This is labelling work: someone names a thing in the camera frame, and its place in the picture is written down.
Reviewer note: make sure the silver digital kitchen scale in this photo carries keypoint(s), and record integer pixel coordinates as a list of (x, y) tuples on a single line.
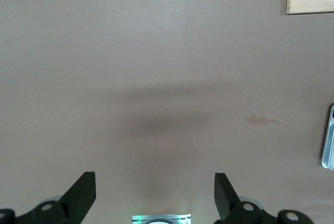
[(329, 143)]

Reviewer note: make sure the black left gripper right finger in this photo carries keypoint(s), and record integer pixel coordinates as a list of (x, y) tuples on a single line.
[(229, 208)]

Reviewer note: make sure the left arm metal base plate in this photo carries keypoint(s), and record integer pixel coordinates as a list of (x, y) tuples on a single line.
[(182, 218)]

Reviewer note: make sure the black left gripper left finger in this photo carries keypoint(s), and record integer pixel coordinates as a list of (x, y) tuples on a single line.
[(73, 203)]

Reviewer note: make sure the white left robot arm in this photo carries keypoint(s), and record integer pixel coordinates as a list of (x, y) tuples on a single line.
[(159, 223)]

